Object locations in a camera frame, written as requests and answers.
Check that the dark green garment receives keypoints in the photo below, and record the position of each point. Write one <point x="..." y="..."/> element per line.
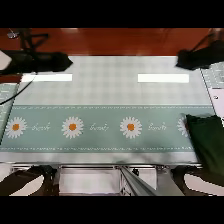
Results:
<point x="208" y="143"/>

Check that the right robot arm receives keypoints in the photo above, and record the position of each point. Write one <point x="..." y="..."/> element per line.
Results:
<point x="200" y="56"/>

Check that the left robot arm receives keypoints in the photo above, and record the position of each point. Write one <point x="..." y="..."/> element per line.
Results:
<point x="36" y="61"/>

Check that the silver frame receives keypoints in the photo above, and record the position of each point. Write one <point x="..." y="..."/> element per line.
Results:
<point x="140" y="186"/>

